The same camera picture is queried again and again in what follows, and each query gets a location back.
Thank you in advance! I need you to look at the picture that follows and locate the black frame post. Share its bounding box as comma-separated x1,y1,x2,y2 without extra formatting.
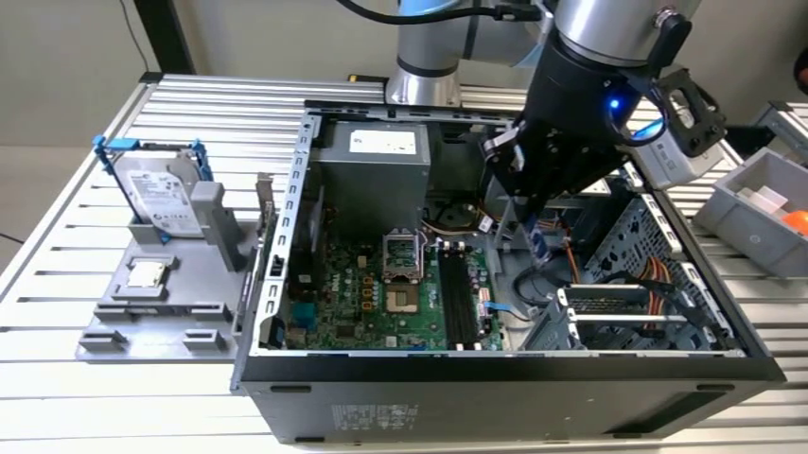
128,0,196,76

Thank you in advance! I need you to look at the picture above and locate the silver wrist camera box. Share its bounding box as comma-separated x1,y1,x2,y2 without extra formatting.
630,89,728,190

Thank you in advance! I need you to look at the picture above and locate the grey plastic parts rack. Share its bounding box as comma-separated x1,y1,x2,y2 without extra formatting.
74,182,265,364

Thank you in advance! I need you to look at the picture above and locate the yellow red wire bundle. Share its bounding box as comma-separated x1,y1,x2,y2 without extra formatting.
635,257,677,318

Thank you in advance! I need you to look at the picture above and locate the black round cooler fan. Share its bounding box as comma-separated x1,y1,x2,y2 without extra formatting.
423,201,496,236

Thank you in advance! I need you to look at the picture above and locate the grey plastic bin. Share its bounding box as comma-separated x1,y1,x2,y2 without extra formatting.
693,146,808,280

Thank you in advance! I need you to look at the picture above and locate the hard disk in blue carrier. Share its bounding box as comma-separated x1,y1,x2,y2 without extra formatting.
92,135,216,245

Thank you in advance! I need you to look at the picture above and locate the aluminium slat side table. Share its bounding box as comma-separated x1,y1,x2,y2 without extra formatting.
753,101,808,166

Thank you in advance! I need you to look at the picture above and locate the orange wire bundle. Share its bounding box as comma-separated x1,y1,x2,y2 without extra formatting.
547,219,583,286

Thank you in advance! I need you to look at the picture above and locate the CPU socket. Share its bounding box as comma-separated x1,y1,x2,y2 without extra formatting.
383,282,423,317

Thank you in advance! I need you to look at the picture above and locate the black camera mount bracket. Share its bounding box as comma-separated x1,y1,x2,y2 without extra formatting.
655,68,728,160

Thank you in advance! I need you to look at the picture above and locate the dark RAM stick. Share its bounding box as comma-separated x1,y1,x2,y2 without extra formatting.
523,213,555,269

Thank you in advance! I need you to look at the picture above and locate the silver CPU chip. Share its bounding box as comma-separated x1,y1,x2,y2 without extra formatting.
125,261,169,288

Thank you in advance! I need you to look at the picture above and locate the metal socket cover frame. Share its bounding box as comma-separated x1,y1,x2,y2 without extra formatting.
380,227,424,284

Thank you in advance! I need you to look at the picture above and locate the green graphics card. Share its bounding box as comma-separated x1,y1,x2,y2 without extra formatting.
236,171,283,335

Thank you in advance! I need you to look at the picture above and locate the grey metal disk bay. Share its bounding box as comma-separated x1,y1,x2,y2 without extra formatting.
522,283,702,351

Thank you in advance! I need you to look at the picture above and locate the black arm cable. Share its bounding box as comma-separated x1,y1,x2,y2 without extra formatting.
342,0,547,26

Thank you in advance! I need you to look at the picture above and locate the small white box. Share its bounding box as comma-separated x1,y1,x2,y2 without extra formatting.
737,186,790,214

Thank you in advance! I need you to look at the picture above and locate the green motherboard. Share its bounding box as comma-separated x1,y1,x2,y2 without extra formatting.
287,236,506,352

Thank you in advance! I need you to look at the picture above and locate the open black PC case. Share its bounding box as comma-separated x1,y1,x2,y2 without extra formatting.
227,97,788,445

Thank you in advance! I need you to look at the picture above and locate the grey power supply unit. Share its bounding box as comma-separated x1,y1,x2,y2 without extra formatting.
308,120,434,237

